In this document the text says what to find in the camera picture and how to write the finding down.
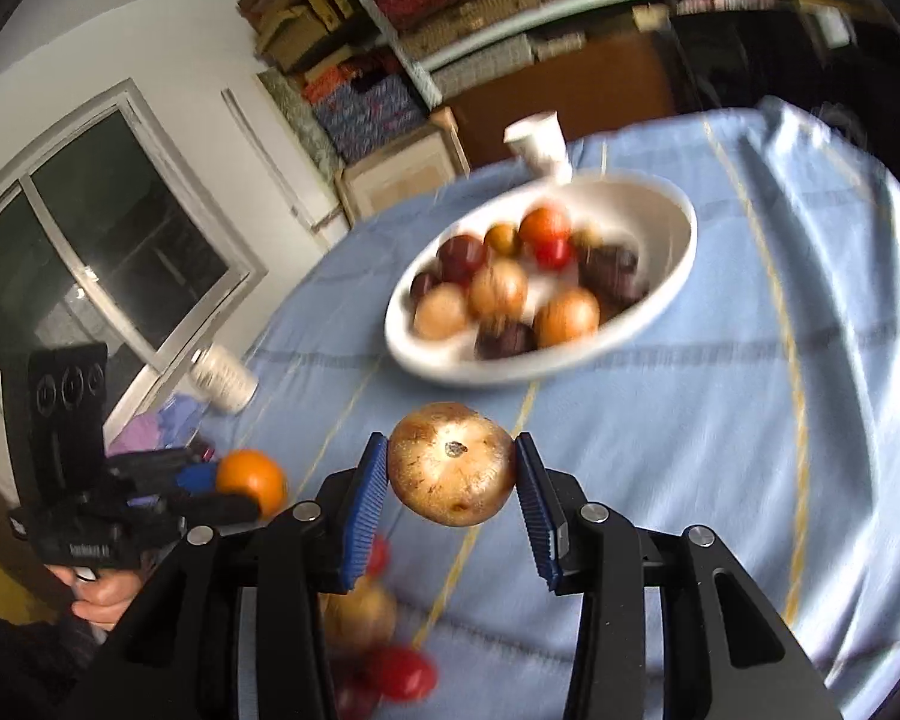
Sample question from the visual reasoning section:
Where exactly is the small red tomato back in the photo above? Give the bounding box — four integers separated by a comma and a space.
365, 535, 390, 577

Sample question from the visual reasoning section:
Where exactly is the tan onion-like fruit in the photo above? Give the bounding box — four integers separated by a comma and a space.
386, 401, 517, 527

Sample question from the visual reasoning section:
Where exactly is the yellow-brown passion fruit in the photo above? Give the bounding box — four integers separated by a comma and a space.
320, 577, 398, 656

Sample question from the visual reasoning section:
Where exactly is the red cherry tomato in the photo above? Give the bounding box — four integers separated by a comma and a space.
362, 645, 439, 704

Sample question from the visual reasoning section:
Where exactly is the large tan round fruit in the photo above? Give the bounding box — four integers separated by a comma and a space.
413, 283, 470, 341

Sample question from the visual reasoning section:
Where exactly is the spotted orange persimmon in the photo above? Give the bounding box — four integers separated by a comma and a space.
533, 288, 600, 348

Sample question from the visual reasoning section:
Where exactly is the dark brown passion fruit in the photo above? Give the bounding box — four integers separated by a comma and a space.
409, 268, 442, 307

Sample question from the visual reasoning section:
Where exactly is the wrinkled dark passion fruit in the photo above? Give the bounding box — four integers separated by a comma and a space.
578, 244, 650, 309

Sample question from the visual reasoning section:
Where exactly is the greenish orange mandarin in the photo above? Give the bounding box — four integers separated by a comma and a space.
484, 223, 523, 259

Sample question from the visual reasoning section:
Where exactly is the small brown fruit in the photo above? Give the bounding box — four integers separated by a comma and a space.
569, 227, 605, 257

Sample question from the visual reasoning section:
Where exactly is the dark red plum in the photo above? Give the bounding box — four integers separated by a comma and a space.
437, 234, 487, 286
331, 660, 382, 720

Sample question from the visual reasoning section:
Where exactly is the person's left hand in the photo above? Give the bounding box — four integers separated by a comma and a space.
46, 553, 157, 635

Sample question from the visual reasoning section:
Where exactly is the purple blue cloth pile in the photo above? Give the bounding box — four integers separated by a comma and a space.
107, 395, 206, 457

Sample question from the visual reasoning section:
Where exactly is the white beverage can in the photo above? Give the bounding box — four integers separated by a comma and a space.
190, 343, 258, 413

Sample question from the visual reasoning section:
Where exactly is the white oval plate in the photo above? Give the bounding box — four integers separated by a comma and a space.
383, 169, 701, 391

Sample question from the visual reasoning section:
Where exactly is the light blue checked tablecloth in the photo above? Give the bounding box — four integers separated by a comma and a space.
198, 101, 900, 718

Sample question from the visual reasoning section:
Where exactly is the stack of blue patterned boxes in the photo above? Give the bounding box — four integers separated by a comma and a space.
313, 75, 425, 164

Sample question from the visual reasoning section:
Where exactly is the white paper cup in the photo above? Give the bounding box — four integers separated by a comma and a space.
504, 110, 574, 184

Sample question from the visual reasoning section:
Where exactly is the brown wooden board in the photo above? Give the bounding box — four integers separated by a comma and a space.
447, 32, 696, 167

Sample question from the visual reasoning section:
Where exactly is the metal shelf with boxes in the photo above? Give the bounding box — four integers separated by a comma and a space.
238, 0, 872, 103

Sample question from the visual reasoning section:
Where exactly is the window with white frame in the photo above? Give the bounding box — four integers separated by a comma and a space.
0, 78, 268, 481

